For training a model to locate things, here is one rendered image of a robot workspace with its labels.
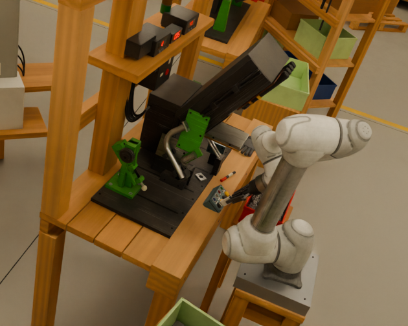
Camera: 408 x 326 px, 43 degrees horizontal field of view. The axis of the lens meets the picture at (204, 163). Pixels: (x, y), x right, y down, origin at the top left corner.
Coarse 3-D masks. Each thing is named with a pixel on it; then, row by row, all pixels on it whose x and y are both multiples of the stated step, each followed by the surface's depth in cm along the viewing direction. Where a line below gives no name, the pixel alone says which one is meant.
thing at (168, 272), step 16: (272, 128) 335; (224, 160) 293; (240, 160) 297; (256, 160) 327; (224, 176) 282; (240, 176) 285; (208, 192) 267; (192, 208) 254; (208, 208) 257; (224, 208) 263; (192, 224) 245; (208, 224) 248; (176, 240) 235; (192, 240) 237; (208, 240) 255; (160, 256) 225; (176, 256) 227; (192, 256) 229; (160, 272) 220; (176, 272) 220; (160, 288) 225; (176, 288) 222
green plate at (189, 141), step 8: (192, 112) 255; (192, 120) 256; (200, 120) 255; (208, 120) 254; (192, 128) 257; (200, 128) 256; (184, 136) 259; (192, 136) 258; (200, 136) 257; (184, 144) 261; (192, 144) 259; (200, 144) 258
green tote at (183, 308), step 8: (176, 304) 199; (184, 304) 202; (192, 304) 201; (168, 312) 195; (176, 312) 203; (184, 312) 204; (192, 312) 202; (200, 312) 199; (168, 320) 197; (184, 320) 206; (192, 320) 204; (200, 320) 201; (208, 320) 199; (216, 320) 198
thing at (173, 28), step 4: (172, 24) 251; (164, 28) 244; (168, 28) 245; (172, 28) 247; (176, 28) 248; (180, 28) 249; (172, 32) 243; (176, 32) 245; (180, 32) 250; (172, 36) 242; (180, 36) 253; (172, 40) 244
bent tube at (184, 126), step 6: (186, 120) 257; (180, 126) 255; (186, 126) 257; (168, 132) 258; (174, 132) 256; (168, 138) 258; (168, 144) 260; (168, 150) 260; (168, 156) 260; (174, 156) 261; (174, 162) 260; (174, 168) 261; (180, 168) 261; (180, 174) 260
